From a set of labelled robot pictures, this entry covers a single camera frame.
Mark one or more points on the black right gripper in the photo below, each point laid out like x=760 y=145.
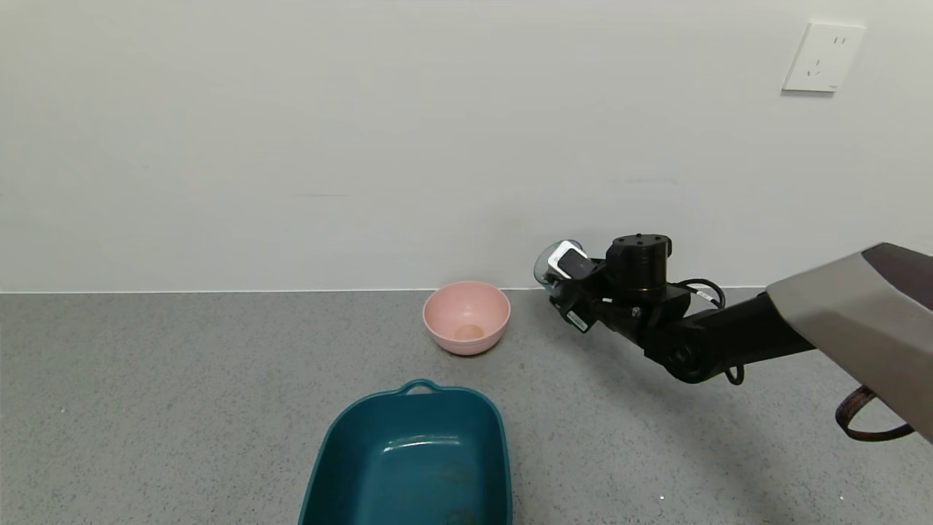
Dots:
x=576 y=319

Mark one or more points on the translucent blue ribbed cup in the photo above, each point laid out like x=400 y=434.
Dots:
x=547 y=264

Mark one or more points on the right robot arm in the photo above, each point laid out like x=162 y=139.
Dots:
x=802 y=328

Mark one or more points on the pink bowl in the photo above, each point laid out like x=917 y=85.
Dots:
x=466 y=317

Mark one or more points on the teal plastic tray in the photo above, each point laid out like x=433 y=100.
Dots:
x=412 y=459

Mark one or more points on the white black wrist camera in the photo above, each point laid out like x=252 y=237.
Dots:
x=572 y=262

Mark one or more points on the white wall outlet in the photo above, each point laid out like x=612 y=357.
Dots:
x=822 y=58

